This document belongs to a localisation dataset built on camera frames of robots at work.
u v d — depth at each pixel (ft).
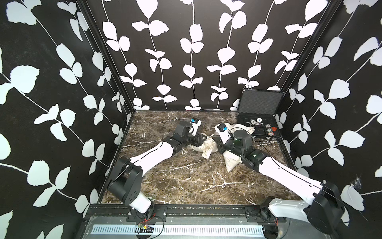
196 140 2.45
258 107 3.64
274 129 3.55
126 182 1.43
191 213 2.46
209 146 2.59
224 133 2.14
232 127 2.15
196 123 2.47
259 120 3.75
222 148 2.25
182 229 2.30
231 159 2.80
